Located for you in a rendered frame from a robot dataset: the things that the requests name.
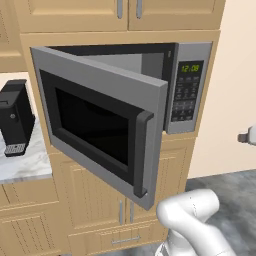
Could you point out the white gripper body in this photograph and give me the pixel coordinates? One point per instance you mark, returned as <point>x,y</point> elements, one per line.
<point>252,135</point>

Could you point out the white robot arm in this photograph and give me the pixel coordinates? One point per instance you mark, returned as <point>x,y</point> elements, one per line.
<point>195,220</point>

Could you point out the silver microwave oven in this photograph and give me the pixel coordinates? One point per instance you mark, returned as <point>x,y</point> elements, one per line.
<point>191,86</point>

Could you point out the grey microwave door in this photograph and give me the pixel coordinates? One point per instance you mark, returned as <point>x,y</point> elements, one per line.
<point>100,83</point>

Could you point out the wooden under-counter cupboard door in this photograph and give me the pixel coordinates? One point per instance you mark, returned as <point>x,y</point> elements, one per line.
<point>30,233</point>

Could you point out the wooden lower cupboard door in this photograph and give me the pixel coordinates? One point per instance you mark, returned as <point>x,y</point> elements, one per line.
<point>171,170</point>
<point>86,200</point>

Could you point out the narrow wooden upper cupboard door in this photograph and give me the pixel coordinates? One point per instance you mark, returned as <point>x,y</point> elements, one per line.
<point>176,13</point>

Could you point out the wide wooden upper cupboard door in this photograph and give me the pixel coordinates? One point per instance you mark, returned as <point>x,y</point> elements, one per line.
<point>70,13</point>

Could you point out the plain wooden drawer front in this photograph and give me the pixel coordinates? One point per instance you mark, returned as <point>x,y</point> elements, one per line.
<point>30,193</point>

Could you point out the black coffee machine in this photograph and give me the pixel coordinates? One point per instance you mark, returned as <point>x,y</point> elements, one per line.
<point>15,116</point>

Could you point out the tall wooden cupboard frame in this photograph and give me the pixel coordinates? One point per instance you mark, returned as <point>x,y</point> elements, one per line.
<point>206,36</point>

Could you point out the wooden wall cupboard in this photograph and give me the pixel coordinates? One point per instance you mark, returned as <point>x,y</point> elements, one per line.
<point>8,40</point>

